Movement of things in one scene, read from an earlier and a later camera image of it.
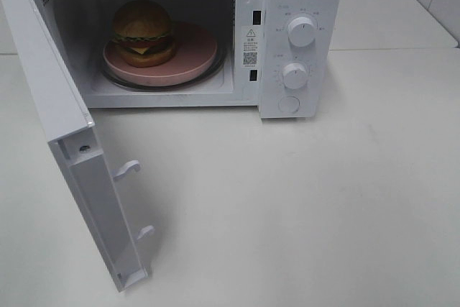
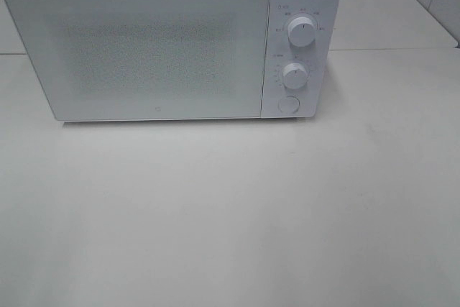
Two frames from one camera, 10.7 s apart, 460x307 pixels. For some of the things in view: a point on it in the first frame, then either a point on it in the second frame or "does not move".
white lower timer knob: (295, 75) does not move
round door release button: (288, 103) does not move
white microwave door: (71, 129) → (107, 50)
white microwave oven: (260, 34) does not move
